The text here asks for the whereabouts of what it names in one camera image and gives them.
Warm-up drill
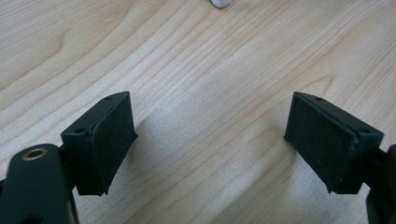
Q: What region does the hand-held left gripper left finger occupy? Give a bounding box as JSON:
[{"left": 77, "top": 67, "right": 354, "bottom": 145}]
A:
[{"left": 60, "top": 91, "right": 139, "bottom": 197}]

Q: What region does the transparent plastic bag white trim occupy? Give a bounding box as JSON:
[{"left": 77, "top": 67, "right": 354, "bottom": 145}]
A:
[{"left": 210, "top": 0, "right": 233, "bottom": 9}]

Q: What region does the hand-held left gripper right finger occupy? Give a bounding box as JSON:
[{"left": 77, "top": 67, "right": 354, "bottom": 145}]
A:
[{"left": 283, "top": 91, "right": 385, "bottom": 195}]

